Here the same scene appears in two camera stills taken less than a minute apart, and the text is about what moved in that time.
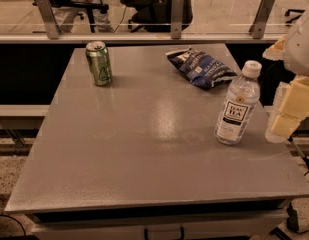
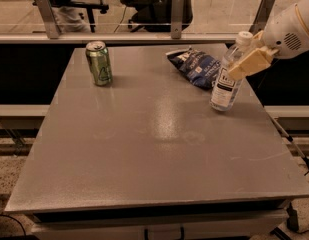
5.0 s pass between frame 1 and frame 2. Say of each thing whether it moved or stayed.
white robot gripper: moved
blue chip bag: stayed
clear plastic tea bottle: moved
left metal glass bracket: stayed
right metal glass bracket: stayed
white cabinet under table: stayed
